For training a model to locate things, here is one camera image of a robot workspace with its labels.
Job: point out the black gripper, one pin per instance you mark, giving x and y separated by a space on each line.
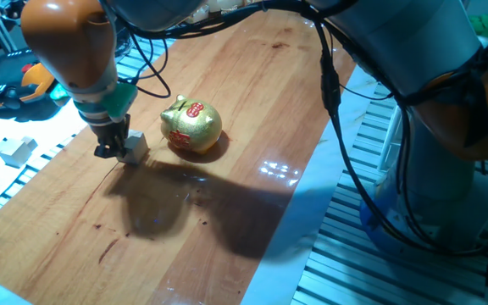
110 131

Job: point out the pale wooden cube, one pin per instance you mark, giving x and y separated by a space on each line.
137 147

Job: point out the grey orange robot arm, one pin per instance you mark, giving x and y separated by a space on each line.
70 42

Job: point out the orange wooden board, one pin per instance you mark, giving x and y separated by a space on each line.
100 212

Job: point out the white paper sheet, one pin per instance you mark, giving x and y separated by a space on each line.
36 127

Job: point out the small wooden block piece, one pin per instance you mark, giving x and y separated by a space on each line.
30 142

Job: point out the golden piggy bank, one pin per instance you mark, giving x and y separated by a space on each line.
193 125

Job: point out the pale wooden block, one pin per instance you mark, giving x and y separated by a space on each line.
13 152

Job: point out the green wrist bracket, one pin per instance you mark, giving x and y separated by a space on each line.
119 99

